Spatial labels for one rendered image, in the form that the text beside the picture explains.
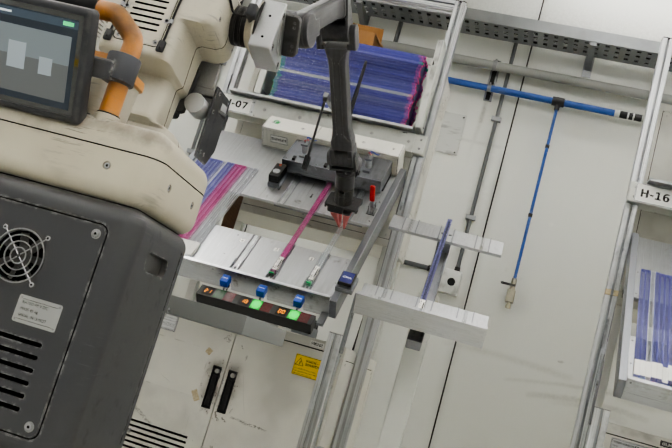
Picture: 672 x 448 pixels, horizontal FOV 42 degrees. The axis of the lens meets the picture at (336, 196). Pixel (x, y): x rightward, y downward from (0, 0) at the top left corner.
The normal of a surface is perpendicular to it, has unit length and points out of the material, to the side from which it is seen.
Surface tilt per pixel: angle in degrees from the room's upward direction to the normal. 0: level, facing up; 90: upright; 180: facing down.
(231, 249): 48
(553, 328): 90
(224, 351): 90
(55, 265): 90
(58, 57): 115
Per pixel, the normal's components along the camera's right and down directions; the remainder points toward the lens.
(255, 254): 0.05, -0.82
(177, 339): -0.18, -0.25
